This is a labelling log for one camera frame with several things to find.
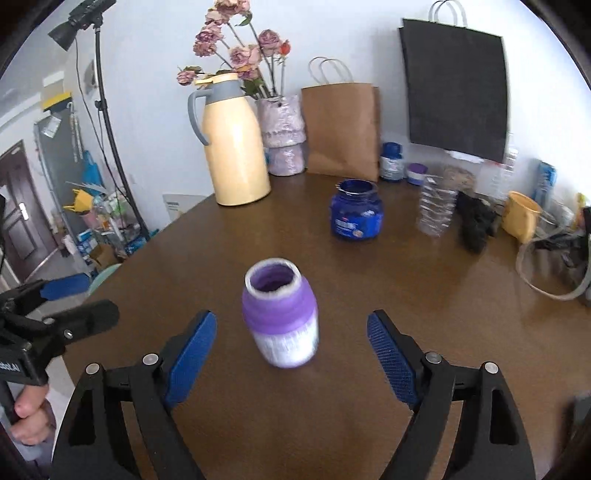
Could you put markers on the pink ceramic vase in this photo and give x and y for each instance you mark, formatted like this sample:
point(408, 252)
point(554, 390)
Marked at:
point(282, 134)

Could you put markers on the small purple lidded jar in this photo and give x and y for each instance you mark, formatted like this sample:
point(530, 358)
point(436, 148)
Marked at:
point(417, 173)

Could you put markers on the yellow mug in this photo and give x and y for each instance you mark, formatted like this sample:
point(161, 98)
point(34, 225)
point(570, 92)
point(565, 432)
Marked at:
point(521, 214)

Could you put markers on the large blue glass jar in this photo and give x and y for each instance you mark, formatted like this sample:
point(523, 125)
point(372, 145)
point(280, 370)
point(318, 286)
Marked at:
point(356, 212)

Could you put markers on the clear plastic water bottle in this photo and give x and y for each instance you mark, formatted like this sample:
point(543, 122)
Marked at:
point(503, 173)

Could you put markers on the person's left hand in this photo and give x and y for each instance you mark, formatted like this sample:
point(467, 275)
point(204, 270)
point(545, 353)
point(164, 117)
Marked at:
point(30, 417)

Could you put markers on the cluttered storage shelf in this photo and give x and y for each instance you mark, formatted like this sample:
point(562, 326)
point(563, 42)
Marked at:
point(87, 194)

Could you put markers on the brown paper bag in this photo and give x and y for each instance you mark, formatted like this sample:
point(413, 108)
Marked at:
point(341, 129)

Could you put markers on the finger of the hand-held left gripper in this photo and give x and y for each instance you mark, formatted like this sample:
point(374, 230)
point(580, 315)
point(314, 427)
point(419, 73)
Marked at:
point(87, 318)
point(64, 286)

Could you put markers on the dried pink roses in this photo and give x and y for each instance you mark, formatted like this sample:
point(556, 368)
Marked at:
point(240, 50)

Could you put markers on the light stand with lamp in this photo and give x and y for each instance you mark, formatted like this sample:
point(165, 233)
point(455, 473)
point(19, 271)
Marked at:
point(104, 115)

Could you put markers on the black cloth item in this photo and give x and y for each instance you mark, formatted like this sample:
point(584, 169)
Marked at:
point(475, 221)

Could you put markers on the small blue bottle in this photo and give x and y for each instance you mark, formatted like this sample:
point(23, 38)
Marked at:
point(391, 162)

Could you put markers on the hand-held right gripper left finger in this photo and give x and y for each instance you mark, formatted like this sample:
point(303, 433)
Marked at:
point(194, 350)

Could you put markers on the purple and white ceramic cup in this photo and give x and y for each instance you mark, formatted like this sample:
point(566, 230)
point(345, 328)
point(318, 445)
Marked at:
point(280, 314)

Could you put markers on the yellow thermos jug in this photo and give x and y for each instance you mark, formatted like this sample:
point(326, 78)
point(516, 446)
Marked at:
point(233, 143)

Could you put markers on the black paper bag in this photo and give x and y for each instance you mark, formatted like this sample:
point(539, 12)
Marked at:
point(455, 87)

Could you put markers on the light green chair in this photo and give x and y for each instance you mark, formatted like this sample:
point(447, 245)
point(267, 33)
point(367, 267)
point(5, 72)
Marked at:
point(101, 277)

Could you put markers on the blue and white box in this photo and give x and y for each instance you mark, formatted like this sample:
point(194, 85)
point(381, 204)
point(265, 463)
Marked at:
point(545, 182)

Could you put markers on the dark wooden door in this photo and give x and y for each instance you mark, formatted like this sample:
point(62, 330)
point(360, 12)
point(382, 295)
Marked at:
point(21, 217)

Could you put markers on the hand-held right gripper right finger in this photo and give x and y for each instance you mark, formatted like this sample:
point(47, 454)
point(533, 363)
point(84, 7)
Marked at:
point(392, 355)

